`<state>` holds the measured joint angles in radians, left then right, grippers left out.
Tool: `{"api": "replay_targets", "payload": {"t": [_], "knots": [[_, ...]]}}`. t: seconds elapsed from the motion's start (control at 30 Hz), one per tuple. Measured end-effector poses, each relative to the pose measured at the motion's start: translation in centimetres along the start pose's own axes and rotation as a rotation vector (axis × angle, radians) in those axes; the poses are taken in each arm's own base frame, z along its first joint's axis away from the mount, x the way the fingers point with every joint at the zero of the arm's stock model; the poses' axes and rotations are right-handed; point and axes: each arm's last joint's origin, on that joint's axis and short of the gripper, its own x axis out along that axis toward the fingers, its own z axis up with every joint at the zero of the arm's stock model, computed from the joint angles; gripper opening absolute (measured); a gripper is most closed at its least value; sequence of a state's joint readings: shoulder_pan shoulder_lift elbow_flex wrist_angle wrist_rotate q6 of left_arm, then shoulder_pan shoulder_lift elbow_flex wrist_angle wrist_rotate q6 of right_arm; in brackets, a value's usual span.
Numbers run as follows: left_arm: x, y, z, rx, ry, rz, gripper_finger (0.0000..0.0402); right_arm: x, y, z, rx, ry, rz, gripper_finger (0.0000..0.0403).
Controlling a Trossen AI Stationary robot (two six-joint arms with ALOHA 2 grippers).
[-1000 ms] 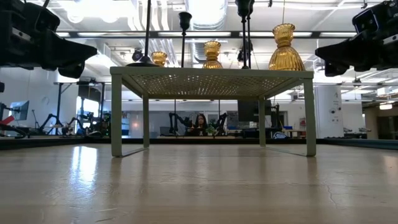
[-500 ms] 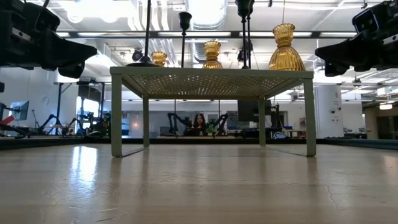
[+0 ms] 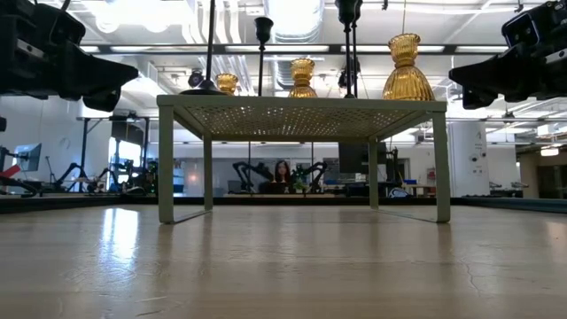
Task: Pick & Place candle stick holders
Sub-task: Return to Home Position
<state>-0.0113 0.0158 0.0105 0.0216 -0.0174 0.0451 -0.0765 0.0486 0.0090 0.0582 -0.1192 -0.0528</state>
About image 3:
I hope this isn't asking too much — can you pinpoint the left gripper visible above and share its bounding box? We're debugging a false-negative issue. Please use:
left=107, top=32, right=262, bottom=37
left=17, top=2, right=139, bottom=113

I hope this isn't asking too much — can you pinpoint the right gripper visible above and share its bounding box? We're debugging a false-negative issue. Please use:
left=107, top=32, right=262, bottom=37
left=448, top=26, right=567, bottom=111

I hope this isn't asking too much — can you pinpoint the amber glass candle holder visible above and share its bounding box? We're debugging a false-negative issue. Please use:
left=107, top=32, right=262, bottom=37
left=382, top=33, right=437, bottom=102
left=288, top=57, right=319, bottom=98
left=214, top=73, right=239, bottom=97

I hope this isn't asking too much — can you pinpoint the black hanging screen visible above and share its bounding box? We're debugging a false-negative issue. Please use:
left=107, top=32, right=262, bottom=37
left=110, top=115, right=146, bottom=146

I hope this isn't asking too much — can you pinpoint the white column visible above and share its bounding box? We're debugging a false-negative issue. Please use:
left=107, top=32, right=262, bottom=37
left=447, top=121, right=489, bottom=198

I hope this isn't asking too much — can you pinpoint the black ceiling spotlight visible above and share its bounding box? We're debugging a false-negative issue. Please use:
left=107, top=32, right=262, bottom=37
left=187, top=69, right=206, bottom=89
left=338, top=57, right=361, bottom=89

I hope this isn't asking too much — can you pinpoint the small computer monitor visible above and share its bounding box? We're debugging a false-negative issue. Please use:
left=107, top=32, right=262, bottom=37
left=12, top=142, right=43, bottom=174

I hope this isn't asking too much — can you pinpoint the large black screen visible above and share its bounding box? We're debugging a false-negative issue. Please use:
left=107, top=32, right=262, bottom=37
left=338, top=141, right=387, bottom=175

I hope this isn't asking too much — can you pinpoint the green perforated metal shelf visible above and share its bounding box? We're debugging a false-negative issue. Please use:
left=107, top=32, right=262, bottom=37
left=156, top=94, right=452, bottom=224

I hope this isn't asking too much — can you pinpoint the person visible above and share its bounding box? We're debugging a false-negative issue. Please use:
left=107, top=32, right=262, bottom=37
left=273, top=159, right=292, bottom=183

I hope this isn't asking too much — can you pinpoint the small background potted plant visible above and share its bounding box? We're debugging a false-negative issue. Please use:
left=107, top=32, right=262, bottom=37
left=291, top=175, right=310, bottom=195

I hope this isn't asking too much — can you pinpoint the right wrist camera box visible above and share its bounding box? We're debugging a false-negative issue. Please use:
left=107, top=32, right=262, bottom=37
left=501, top=11, right=544, bottom=48

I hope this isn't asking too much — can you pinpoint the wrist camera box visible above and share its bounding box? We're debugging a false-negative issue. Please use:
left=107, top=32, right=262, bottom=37
left=501, top=11, right=544, bottom=48
left=43, top=8, right=88, bottom=48

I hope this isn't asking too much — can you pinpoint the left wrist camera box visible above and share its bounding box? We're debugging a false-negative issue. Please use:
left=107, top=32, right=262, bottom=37
left=43, top=8, right=88, bottom=48

